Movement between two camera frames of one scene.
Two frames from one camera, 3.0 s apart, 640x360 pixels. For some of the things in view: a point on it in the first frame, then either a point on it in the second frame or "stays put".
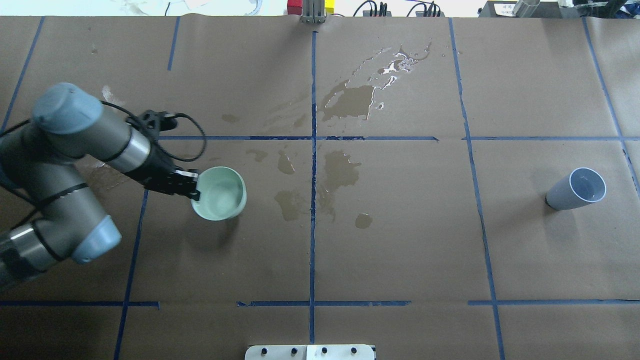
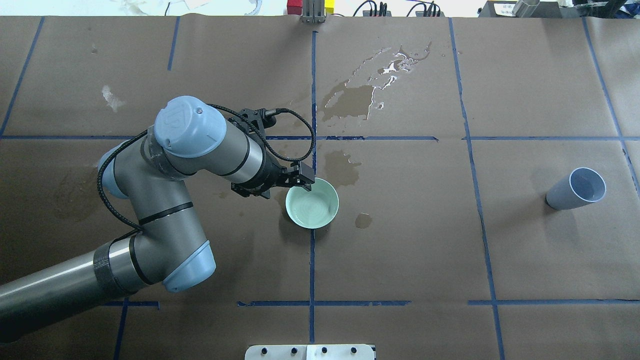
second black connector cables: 432,10 stays put
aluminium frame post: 313,12 stays put
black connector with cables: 373,11 stays put
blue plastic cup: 582,186 stays put
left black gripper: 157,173 to 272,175
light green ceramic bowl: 223,194 to 314,209
